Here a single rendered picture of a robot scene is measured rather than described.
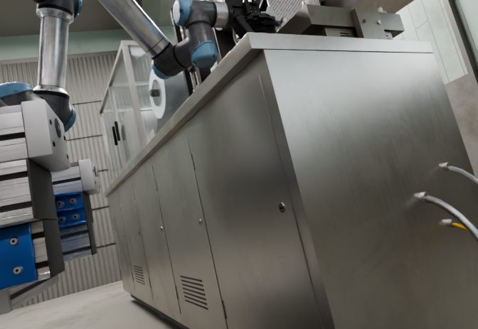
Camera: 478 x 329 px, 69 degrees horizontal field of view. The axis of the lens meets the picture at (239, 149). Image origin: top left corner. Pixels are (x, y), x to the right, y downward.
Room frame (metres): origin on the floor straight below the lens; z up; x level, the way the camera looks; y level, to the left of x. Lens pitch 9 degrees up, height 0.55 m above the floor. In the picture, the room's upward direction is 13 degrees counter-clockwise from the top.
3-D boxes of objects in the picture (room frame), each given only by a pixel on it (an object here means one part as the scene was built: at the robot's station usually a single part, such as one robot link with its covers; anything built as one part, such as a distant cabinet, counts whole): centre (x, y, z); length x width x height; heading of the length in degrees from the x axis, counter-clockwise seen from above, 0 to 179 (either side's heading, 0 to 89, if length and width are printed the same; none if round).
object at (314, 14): (1.05, -0.40, 1.00); 0.40 x 0.16 x 0.06; 120
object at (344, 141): (1.96, 0.25, 0.43); 2.52 x 0.64 x 0.86; 30
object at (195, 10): (0.93, 0.04, 1.11); 0.11 x 0.08 x 0.09; 120
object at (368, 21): (0.97, -0.46, 0.96); 0.10 x 0.03 x 0.11; 120
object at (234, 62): (1.96, 0.27, 0.88); 2.52 x 0.66 x 0.04; 30
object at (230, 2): (1.01, -0.10, 1.12); 0.12 x 0.08 x 0.09; 120
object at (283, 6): (1.13, -0.31, 1.11); 0.23 x 0.01 x 0.18; 120
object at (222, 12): (0.98, -0.03, 1.11); 0.08 x 0.05 x 0.08; 30
